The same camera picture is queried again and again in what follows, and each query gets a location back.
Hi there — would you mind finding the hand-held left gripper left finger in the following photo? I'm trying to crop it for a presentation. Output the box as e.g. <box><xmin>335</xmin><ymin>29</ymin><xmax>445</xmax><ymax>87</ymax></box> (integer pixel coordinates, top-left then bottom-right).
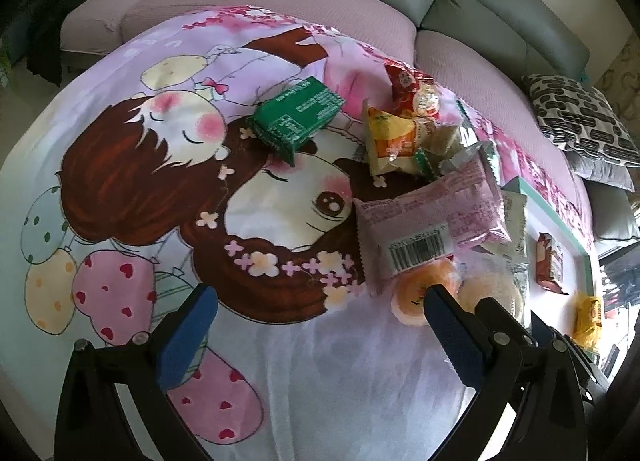
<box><xmin>54</xmin><ymin>283</ymin><xmax>219</xmax><ymax>461</ymax></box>

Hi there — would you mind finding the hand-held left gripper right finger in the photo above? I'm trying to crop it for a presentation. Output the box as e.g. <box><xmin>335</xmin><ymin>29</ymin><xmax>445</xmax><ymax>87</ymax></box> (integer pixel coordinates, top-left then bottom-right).
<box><xmin>423</xmin><ymin>285</ymin><xmax>601</xmax><ymax>461</ymax></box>

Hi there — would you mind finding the pale round pastry packet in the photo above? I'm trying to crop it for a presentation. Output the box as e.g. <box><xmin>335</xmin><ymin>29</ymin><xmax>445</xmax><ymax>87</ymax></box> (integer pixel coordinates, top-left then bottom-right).
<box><xmin>457</xmin><ymin>266</ymin><xmax>531</xmax><ymax>328</ymax></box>

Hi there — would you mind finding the orange round pastry packet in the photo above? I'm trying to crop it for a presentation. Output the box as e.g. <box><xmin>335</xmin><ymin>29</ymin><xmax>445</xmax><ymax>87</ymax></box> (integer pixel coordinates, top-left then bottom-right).
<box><xmin>392</xmin><ymin>258</ymin><xmax>463</xmax><ymax>327</ymax></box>

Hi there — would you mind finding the white tray with teal rim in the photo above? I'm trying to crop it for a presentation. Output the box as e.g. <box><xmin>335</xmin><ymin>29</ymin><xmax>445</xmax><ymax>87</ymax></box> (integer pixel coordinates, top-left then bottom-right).
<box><xmin>500</xmin><ymin>176</ymin><xmax>608</xmax><ymax>357</ymax></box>

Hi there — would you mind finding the pink snack packet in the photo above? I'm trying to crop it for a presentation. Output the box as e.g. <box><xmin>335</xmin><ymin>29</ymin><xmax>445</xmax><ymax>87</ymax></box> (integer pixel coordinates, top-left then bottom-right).
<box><xmin>354</xmin><ymin>153</ymin><xmax>513</xmax><ymax>297</ymax></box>

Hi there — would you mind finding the brown and red snack packet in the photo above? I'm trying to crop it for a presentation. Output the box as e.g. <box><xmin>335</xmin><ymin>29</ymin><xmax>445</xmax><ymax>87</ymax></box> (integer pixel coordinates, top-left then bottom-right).
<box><xmin>536</xmin><ymin>232</ymin><xmax>570</xmax><ymax>295</ymax></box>

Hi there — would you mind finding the white snack packet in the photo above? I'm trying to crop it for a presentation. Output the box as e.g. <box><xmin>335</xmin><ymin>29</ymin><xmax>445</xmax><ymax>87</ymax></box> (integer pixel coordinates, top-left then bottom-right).
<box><xmin>495</xmin><ymin>188</ymin><xmax>529</xmax><ymax>262</ymax></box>

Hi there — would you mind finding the small yellow snack packet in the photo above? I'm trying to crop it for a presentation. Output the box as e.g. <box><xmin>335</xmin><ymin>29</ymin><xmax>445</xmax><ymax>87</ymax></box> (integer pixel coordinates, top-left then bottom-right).
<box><xmin>570</xmin><ymin>291</ymin><xmax>606</xmax><ymax>349</ymax></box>

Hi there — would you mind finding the small green and white packet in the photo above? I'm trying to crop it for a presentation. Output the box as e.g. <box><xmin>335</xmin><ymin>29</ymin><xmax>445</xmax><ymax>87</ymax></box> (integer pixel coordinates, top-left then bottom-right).
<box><xmin>414</xmin><ymin>148</ymin><xmax>442</xmax><ymax>178</ymax></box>

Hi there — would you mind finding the yellow snack bag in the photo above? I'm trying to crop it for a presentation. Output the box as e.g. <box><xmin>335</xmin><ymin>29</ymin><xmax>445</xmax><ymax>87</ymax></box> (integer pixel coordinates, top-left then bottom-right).
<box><xmin>361</xmin><ymin>100</ymin><xmax>461</xmax><ymax>176</ymax></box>

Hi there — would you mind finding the green cardboard box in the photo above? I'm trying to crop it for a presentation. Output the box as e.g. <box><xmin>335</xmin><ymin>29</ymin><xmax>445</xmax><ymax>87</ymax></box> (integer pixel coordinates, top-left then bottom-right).
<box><xmin>248</xmin><ymin>76</ymin><xmax>347</xmax><ymax>165</ymax></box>

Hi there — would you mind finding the red snack bag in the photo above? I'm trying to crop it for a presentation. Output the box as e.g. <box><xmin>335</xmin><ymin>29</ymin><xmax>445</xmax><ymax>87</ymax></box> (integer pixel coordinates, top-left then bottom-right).
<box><xmin>382</xmin><ymin>61</ymin><xmax>446</xmax><ymax>119</ymax></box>

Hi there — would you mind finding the printed cartoon blanket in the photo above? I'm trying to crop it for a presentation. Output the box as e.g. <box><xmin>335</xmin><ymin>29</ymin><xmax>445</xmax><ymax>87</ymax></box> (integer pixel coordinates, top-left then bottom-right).
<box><xmin>0</xmin><ymin>3</ymin><xmax>601</xmax><ymax>461</ymax></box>

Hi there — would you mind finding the dark glossy furniture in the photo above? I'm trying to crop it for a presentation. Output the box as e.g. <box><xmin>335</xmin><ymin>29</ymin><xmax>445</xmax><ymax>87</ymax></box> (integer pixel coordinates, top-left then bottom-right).
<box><xmin>599</xmin><ymin>251</ymin><xmax>640</xmax><ymax>324</ymax></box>

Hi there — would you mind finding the plain grey pillow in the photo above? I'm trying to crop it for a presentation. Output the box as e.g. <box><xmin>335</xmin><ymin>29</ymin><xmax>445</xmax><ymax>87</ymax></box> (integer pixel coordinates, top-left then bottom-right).
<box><xmin>565</xmin><ymin>151</ymin><xmax>636</xmax><ymax>192</ymax></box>

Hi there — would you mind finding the black and white patterned pillow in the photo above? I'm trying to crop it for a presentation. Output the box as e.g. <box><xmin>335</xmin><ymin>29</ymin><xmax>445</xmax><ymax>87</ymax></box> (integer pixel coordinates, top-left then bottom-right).
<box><xmin>521</xmin><ymin>73</ymin><xmax>640</xmax><ymax>166</ymax></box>

